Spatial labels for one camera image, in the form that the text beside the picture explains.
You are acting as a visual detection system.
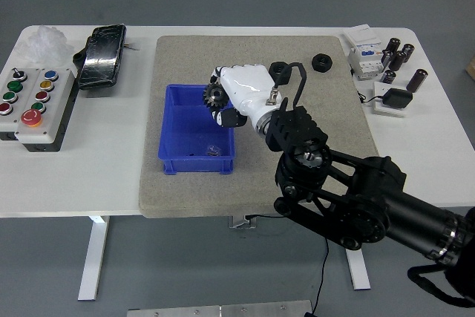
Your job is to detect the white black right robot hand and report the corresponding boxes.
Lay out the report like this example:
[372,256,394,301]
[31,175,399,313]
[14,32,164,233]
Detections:
[208,64,285,131]

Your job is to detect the large black hex nut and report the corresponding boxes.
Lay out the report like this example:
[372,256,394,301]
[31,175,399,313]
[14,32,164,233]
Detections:
[268,61,292,76]

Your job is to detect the large black gear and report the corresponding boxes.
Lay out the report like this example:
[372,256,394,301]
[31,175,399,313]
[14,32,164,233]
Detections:
[202,85,227,110]

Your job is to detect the small black hex nut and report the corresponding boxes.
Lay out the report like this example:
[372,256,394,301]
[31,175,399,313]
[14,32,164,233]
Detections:
[310,52,333,72]

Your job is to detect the grey emergency-stop button box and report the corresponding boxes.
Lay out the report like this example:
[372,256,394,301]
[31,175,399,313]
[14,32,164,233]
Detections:
[14,68,78,154]

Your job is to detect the blue plastic bin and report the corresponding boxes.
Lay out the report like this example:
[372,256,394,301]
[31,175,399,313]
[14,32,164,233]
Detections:
[158,84,238,176]

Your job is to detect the white circuit breaker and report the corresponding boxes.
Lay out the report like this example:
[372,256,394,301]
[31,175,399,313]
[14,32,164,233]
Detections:
[341,24,385,80]

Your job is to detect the grey-brown felt mat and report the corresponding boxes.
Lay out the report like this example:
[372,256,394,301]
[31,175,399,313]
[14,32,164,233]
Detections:
[139,35,379,220]

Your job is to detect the black plug adapter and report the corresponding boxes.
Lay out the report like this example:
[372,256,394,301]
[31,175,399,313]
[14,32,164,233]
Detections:
[381,88,413,110]

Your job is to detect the white table leg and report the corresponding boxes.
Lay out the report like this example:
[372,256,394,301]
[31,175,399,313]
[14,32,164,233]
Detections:
[76,215,111,301]
[344,246,372,291]

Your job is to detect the crumpled white plastic bag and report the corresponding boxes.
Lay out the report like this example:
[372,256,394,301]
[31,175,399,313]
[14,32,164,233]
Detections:
[16,25,75,68]

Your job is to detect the silver metal plate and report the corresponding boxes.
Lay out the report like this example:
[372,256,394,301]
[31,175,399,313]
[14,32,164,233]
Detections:
[126,299,315,317]

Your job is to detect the black adapter cord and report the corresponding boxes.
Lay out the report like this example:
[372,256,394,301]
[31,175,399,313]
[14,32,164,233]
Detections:
[356,91,385,105]

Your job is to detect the silver table frame bracket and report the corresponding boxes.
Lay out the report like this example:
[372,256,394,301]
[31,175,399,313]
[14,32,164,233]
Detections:
[227,215,258,229]

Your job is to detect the black floor cable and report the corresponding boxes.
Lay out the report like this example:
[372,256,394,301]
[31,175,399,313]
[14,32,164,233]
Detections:
[246,213,330,317]

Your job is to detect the grey selector-switch button box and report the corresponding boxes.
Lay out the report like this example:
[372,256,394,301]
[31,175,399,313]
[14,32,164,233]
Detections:
[0,68,40,143]

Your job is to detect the black webbing strap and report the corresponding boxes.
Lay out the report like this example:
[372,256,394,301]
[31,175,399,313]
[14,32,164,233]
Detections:
[407,264,475,309]

